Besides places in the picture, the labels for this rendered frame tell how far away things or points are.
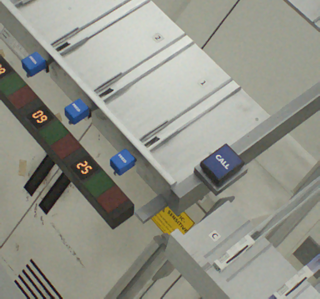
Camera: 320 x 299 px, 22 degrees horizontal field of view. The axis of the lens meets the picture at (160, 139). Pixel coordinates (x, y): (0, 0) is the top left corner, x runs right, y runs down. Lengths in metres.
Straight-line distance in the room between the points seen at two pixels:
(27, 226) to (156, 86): 0.59
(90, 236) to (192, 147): 0.49
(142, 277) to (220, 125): 0.25
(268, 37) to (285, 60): 0.12
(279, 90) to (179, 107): 1.99
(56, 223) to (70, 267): 0.09
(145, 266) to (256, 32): 2.13
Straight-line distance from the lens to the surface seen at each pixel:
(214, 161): 1.14
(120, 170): 1.17
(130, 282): 1.24
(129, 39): 1.31
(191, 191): 1.16
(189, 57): 1.29
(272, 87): 3.22
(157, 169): 1.16
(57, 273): 1.70
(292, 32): 3.21
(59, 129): 1.23
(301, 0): 1.39
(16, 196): 1.75
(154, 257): 1.22
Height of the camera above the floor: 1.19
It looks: 21 degrees down
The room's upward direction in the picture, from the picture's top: 38 degrees clockwise
